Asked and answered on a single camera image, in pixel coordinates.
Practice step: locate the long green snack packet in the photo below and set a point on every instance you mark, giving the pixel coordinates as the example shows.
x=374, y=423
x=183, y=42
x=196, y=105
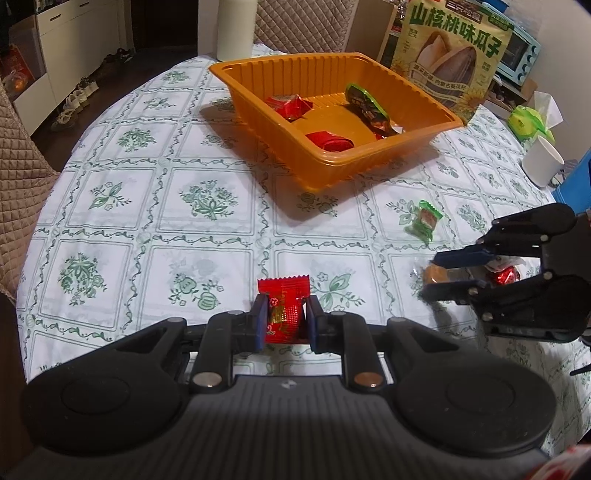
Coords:
x=367, y=108

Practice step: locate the blue thermos jug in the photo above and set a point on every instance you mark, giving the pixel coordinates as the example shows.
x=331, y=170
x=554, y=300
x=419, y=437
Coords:
x=579, y=180

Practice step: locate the white cup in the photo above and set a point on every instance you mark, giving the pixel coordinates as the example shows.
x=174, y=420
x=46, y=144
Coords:
x=540, y=161

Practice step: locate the brown round candy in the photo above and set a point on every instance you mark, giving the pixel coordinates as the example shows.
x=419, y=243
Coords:
x=436, y=275

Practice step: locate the beige shoes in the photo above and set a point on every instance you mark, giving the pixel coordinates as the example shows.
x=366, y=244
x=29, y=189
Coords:
x=64, y=117

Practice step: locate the orange plastic tray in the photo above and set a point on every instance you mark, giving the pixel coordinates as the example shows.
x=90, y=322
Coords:
x=286, y=152

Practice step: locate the dark shoes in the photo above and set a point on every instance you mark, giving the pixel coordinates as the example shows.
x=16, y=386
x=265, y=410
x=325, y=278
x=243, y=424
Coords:
x=117, y=55

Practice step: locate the teal toaster oven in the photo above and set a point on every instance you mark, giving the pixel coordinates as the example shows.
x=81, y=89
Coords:
x=519, y=55

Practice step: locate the white shoes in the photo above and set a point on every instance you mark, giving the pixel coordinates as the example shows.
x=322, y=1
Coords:
x=81, y=92

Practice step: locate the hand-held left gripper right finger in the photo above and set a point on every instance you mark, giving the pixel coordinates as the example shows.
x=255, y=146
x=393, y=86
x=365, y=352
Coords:
x=313, y=323

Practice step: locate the red candy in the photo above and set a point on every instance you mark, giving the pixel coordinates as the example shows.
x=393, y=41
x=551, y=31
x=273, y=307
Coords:
x=505, y=276

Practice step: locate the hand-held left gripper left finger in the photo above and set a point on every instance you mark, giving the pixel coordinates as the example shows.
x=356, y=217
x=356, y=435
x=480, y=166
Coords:
x=261, y=321

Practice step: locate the green tissue pack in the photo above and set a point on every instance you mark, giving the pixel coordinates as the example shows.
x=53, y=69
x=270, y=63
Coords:
x=526, y=122

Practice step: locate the red pillow snack packet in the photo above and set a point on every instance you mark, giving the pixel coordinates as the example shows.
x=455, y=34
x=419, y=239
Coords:
x=291, y=106

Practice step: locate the beige quilted chair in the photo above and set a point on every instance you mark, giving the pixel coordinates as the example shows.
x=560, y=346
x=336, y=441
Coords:
x=23, y=184
x=304, y=23

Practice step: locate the white cabinet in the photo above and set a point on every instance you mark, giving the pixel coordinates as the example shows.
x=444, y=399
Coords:
x=69, y=23

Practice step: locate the green candy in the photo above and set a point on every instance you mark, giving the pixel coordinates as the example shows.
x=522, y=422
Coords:
x=425, y=219

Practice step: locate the red white printed clothing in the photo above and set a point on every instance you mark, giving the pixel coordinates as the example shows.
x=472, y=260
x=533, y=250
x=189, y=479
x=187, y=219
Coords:
x=570, y=466

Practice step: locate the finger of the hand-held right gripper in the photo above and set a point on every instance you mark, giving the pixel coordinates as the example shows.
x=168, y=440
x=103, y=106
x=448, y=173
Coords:
x=461, y=257
x=508, y=297

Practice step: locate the white insulated bottle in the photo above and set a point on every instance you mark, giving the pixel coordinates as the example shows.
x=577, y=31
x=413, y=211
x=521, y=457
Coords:
x=236, y=27

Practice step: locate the red gold-print packet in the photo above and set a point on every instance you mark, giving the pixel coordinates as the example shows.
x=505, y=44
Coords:
x=282, y=300

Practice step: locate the small red snack packet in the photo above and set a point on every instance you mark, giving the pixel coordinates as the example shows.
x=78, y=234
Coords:
x=330, y=141

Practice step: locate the sunflower seed bag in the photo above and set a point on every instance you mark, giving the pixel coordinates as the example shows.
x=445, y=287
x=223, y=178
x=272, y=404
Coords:
x=448, y=60

